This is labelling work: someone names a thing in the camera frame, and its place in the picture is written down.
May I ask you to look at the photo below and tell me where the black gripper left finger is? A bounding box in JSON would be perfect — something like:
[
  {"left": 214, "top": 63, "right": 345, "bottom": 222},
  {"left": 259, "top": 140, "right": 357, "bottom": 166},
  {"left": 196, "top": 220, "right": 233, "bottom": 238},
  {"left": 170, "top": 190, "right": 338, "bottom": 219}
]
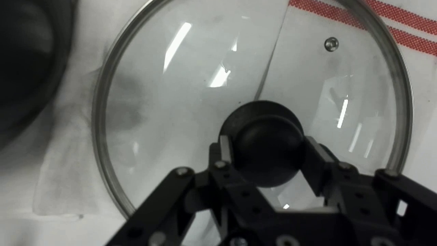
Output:
[{"left": 107, "top": 144, "right": 269, "bottom": 246}]

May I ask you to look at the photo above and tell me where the glass lid with black knob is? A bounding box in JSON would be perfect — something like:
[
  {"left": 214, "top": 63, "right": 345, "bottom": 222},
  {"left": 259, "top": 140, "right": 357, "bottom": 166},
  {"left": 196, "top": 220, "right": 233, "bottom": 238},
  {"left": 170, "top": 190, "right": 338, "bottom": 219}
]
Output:
[{"left": 92, "top": 0, "right": 413, "bottom": 216}]

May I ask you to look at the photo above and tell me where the red striped white towel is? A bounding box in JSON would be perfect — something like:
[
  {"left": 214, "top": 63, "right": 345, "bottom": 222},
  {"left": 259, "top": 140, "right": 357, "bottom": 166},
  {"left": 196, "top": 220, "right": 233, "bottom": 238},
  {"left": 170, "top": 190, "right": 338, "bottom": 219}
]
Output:
[{"left": 254, "top": 0, "right": 437, "bottom": 182}]

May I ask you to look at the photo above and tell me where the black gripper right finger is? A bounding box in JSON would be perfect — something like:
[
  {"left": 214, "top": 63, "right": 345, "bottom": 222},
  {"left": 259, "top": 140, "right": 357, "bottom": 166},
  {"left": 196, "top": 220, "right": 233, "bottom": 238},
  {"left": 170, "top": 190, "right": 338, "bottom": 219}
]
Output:
[{"left": 268, "top": 136, "right": 437, "bottom": 246}]

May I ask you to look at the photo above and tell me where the black cooking pot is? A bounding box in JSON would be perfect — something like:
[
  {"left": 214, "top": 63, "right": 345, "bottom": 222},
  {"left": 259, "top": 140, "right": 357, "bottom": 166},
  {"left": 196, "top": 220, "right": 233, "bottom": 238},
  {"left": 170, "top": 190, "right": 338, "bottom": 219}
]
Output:
[{"left": 0, "top": 0, "right": 78, "bottom": 147}]

